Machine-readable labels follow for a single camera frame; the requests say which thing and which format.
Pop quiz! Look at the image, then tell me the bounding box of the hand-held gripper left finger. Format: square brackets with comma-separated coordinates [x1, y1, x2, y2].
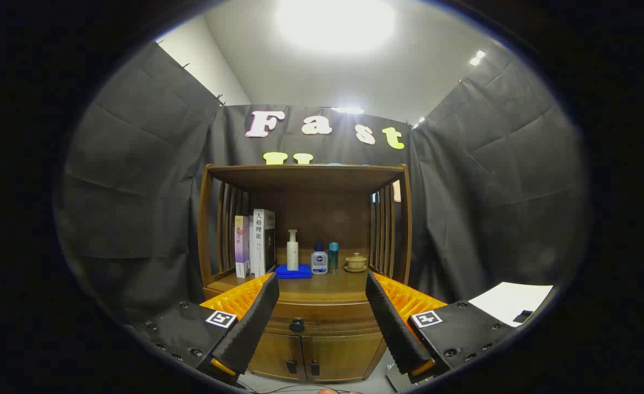
[130, 272, 280, 386]

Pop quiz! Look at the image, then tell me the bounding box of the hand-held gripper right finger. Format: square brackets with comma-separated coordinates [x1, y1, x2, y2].
[365, 270, 519, 386]

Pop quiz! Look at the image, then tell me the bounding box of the brown wooden drawer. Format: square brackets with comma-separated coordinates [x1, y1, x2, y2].
[264, 300, 388, 335]

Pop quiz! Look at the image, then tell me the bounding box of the wooden cabinet door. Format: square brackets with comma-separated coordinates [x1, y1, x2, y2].
[301, 333, 386, 382]
[248, 333, 303, 381]

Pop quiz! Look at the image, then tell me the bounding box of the brown wooden countertop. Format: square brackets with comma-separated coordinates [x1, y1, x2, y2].
[204, 249, 410, 303]

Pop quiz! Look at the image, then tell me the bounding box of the brown wooden cabinet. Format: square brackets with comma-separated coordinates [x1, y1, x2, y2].
[198, 163, 413, 383]

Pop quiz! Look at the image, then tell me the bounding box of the blue folded cloth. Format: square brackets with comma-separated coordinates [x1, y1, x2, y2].
[275, 264, 313, 280]

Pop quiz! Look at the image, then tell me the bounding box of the purple book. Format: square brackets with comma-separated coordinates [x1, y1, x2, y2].
[234, 215, 251, 279]

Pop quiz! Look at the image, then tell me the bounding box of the white and black book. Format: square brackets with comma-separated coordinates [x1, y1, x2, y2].
[249, 208, 276, 277]

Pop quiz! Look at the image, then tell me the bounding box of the white bottle with blue cap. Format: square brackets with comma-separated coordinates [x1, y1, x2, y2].
[311, 243, 328, 275]

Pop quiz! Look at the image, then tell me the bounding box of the white flat board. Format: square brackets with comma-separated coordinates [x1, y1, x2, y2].
[468, 282, 554, 328]

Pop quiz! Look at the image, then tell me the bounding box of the black backdrop cloth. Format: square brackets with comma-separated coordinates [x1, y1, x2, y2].
[54, 41, 593, 329]

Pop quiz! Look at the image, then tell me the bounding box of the black floor cable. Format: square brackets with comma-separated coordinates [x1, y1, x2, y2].
[242, 383, 355, 394]

